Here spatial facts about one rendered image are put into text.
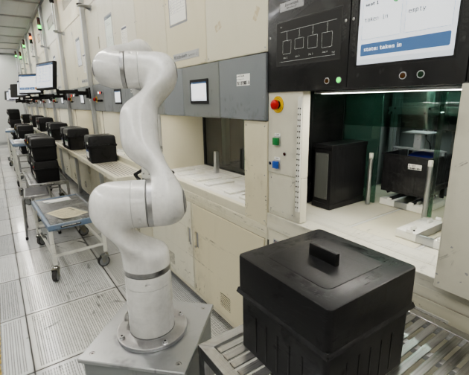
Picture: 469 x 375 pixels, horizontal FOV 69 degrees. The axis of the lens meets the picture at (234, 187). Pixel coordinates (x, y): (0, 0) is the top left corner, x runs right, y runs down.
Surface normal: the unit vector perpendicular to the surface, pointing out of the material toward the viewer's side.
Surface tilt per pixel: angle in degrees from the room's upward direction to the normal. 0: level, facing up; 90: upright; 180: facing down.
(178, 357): 0
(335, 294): 0
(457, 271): 90
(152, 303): 90
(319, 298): 0
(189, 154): 90
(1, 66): 90
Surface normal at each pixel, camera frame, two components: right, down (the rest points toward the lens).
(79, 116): 0.57, 0.19
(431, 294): -0.82, 0.16
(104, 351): -0.02, -0.97
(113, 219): 0.27, 0.32
